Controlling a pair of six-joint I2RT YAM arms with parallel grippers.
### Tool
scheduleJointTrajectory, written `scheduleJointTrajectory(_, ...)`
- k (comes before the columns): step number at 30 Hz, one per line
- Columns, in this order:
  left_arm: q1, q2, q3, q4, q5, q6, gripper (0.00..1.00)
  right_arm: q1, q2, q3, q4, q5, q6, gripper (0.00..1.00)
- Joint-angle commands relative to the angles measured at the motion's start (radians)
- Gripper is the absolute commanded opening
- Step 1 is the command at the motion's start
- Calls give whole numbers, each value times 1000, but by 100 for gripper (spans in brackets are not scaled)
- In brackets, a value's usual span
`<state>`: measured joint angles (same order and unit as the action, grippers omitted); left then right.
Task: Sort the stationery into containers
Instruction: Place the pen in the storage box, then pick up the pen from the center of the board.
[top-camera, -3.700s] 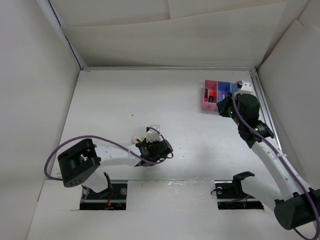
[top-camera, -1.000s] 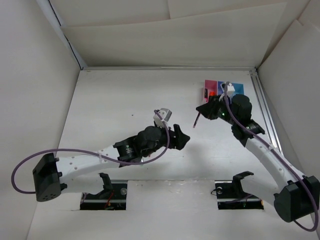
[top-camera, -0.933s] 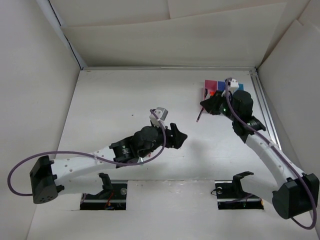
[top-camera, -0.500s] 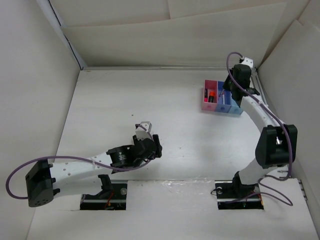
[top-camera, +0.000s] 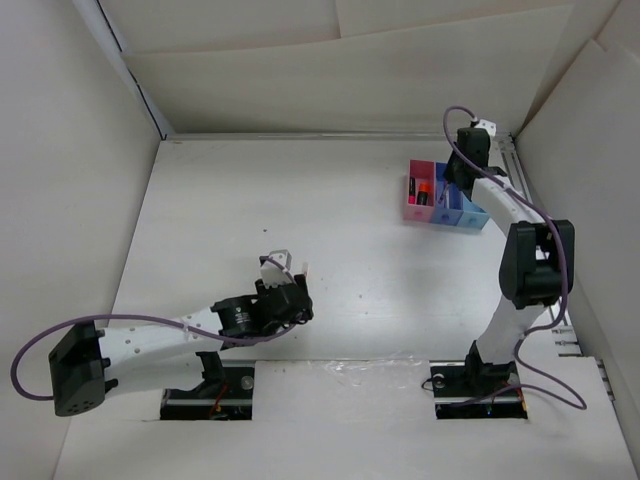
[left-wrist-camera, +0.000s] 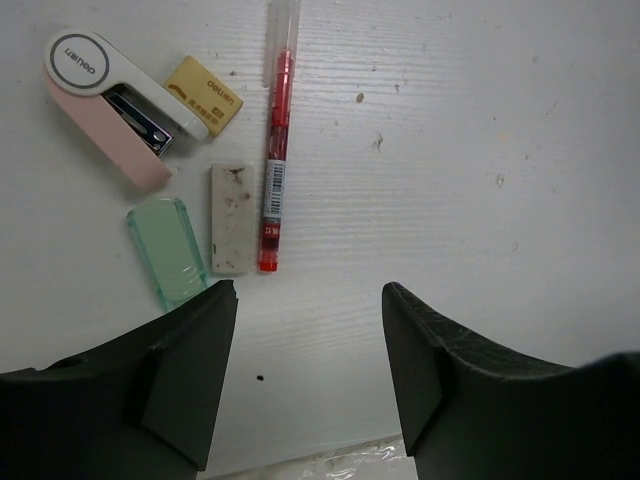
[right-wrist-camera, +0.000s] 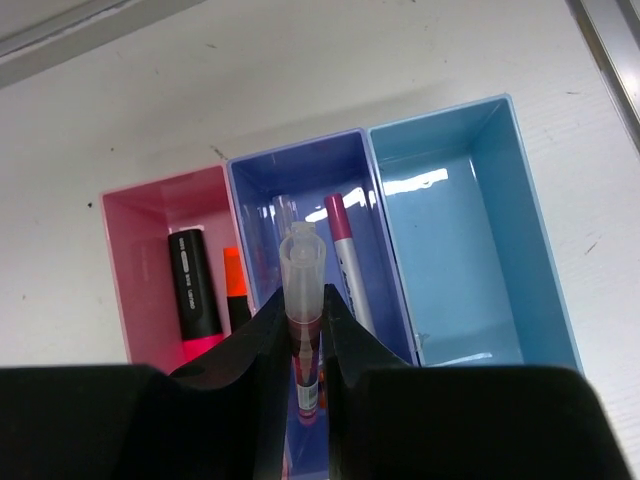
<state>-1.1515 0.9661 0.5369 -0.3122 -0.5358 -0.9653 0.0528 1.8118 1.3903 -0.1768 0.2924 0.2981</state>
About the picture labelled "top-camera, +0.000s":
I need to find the orange highlighter black body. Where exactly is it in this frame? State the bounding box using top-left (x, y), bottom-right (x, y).
top-left (416, 182), bottom-right (431, 206)

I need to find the pink highlighter black body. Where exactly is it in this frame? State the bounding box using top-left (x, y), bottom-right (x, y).
top-left (407, 176), bottom-right (416, 205)

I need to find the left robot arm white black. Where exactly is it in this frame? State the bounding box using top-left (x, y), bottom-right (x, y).
top-left (48, 274), bottom-right (313, 417)

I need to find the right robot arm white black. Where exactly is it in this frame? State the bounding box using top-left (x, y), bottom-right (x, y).
top-left (444, 126), bottom-right (576, 394)

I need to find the pink container box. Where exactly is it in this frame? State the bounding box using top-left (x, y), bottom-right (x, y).
top-left (403, 159), bottom-right (436, 223)

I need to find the light blue container box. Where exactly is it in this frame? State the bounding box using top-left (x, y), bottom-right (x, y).
top-left (458, 195), bottom-right (490, 230)

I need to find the dark blue container box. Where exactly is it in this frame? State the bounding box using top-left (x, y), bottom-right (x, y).
top-left (431, 163), bottom-right (462, 226)

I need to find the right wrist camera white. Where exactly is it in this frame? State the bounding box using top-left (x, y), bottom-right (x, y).
top-left (470, 118), bottom-right (497, 137)

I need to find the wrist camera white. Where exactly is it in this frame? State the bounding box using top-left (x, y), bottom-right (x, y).
top-left (259, 249), bottom-right (294, 288)
top-left (470, 118), bottom-right (497, 137)

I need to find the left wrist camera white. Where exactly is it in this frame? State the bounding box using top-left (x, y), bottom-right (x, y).
top-left (259, 249), bottom-right (294, 288)

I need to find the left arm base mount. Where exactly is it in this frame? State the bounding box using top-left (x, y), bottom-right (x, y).
top-left (160, 352), bottom-right (255, 421)

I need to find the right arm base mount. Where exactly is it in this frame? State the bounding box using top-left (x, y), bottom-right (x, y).
top-left (421, 352), bottom-right (528, 420)

